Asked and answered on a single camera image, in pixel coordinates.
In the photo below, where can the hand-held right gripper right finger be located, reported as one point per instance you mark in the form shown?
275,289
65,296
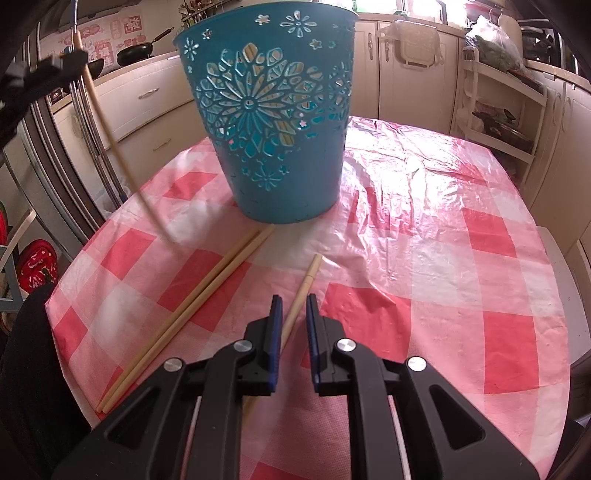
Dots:
314,337

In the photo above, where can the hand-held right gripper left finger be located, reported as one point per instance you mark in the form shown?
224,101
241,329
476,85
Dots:
275,332

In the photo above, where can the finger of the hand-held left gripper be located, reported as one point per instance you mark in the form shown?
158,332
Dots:
60,62

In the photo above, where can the wooden chopstick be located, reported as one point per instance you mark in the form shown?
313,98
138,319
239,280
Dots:
180,315
302,290
104,124
196,311

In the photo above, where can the teal perforated plastic basket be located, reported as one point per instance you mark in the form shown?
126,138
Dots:
286,184

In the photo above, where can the small black wok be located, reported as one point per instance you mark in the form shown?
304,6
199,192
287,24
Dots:
94,68

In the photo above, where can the cream kitchen cabinets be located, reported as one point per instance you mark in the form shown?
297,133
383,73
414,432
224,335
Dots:
134,115

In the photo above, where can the pink white checked tablecloth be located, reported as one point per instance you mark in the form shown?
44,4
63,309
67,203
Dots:
415,277

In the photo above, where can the utensil rack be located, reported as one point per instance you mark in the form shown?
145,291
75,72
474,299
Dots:
194,14

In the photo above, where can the white shelf rack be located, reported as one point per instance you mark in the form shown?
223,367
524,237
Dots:
14,251

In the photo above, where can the red floral bag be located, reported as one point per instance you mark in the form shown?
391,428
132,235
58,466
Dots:
37,267

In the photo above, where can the person's leg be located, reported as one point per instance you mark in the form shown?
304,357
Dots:
27,378

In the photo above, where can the dark pan with lid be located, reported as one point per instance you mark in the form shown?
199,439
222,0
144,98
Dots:
503,129

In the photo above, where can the white kitchen cart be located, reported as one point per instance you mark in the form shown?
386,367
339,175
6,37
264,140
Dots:
465,92

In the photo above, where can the plastic bag of greens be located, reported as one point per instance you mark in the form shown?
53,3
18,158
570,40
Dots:
494,50

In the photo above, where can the black toaster oven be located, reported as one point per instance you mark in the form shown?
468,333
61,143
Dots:
540,39

